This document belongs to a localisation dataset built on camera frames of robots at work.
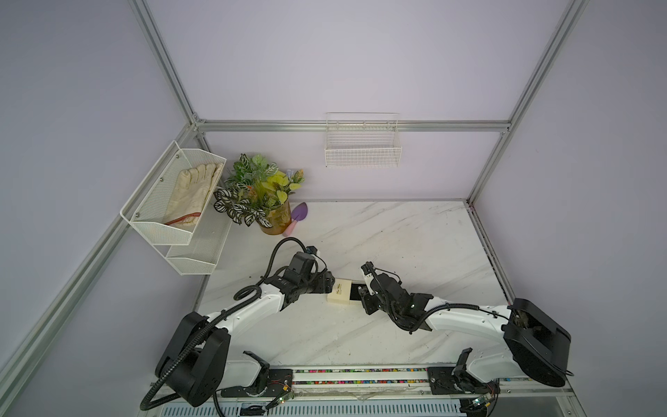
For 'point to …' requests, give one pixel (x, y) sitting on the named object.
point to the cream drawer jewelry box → (346, 292)
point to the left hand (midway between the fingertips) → (324, 282)
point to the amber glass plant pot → (280, 218)
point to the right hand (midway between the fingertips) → (364, 292)
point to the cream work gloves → (191, 189)
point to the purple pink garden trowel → (298, 214)
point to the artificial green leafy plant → (256, 189)
